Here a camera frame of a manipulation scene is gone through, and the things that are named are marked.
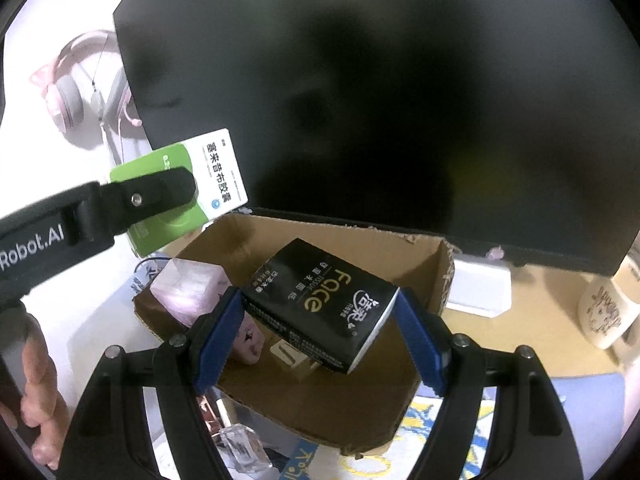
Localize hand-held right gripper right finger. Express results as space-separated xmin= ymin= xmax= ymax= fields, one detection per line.
xmin=392 ymin=287 xmax=583 ymax=480

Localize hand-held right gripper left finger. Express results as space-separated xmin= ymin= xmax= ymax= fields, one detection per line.
xmin=65 ymin=285 xmax=246 ymax=480

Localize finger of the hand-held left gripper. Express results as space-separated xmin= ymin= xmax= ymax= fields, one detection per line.
xmin=97 ymin=166 xmax=199 ymax=237

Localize pink printed pouch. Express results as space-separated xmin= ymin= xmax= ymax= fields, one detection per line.
xmin=227 ymin=312 xmax=266 ymax=366

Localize pink tissue packet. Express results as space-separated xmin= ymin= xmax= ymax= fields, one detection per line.
xmin=150 ymin=259 xmax=228 ymax=328

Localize brown cardboard box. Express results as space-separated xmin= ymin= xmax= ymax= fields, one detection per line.
xmin=132 ymin=212 xmax=457 ymax=456

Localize small red box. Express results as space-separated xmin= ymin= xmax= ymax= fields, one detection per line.
xmin=197 ymin=394 xmax=227 ymax=432

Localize green white medicine box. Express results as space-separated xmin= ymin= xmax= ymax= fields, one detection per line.
xmin=110 ymin=129 xmax=249 ymax=257

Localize black tissue packet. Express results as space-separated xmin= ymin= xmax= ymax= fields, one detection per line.
xmin=241 ymin=238 xmax=401 ymax=375

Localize clear glass perfume bottle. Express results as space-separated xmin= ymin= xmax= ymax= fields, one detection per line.
xmin=212 ymin=422 xmax=267 ymax=477

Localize person's left hand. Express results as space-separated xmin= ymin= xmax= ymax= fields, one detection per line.
xmin=0 ymin=325 xmax=71 ymax=471

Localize yellow blue towel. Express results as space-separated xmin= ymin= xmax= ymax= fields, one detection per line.
xmin=277 ymin=394 xmax=506 ymax=480

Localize white flat box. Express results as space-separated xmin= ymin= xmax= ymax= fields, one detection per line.
xmin=445 ymin=252 xmax=512 ymax=318

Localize pink cat-ear headphones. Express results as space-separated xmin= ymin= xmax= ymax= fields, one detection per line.
xmin=29 ymin=30 xmax=142 ymax=137

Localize grey blue desk mat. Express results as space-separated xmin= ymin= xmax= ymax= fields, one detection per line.
xmin=130 ymin=255 xmax=626 ymax=480

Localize cream printed mug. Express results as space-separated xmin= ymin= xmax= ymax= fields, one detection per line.
xmin=577 ymin=240 xmax=640 ymax=352

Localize black computer monitor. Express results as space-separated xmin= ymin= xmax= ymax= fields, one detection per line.
xmin=112 ymin=0 xmax=640 ymax=277

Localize pink headphone cable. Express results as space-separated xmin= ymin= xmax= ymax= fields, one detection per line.
xmin=97 ymin=110 xmax=153 ymax=167

